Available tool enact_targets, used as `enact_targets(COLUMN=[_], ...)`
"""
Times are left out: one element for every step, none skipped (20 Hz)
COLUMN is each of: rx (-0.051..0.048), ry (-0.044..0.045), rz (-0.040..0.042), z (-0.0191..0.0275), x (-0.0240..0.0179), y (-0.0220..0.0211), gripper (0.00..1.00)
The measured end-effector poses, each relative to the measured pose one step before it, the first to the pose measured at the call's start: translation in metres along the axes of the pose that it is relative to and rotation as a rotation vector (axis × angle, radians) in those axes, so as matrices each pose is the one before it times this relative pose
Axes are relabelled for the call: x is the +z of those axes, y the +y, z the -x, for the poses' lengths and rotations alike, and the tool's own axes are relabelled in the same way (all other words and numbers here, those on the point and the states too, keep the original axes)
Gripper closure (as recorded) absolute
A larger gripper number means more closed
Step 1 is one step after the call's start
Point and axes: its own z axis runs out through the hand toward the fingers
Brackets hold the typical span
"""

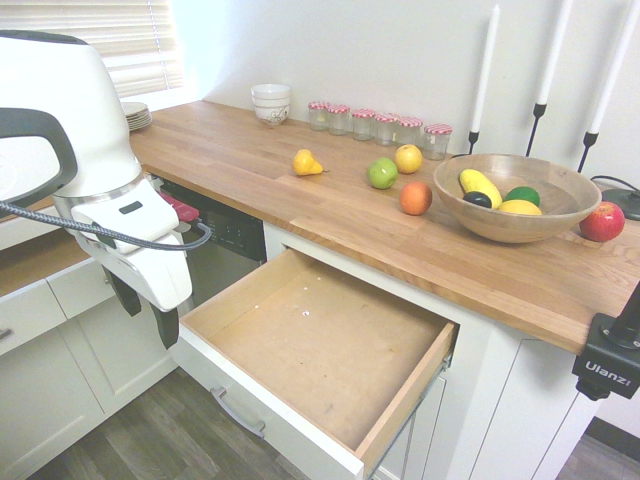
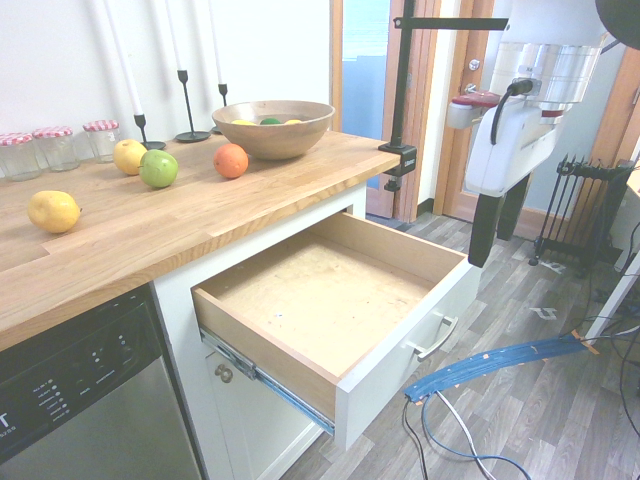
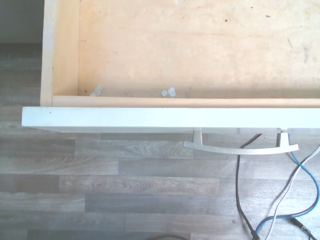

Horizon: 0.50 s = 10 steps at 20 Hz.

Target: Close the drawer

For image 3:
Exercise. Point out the small white plastic disc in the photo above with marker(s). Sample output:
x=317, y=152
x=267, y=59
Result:
x=173, y=94
x=171, y=89
x=163, y=93

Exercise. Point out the wooden drawer with white front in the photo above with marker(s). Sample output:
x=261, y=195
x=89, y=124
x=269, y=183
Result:
x=190, y=50

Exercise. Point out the small white plastic dowel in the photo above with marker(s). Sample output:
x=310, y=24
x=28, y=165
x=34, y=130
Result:
x=97, y=90

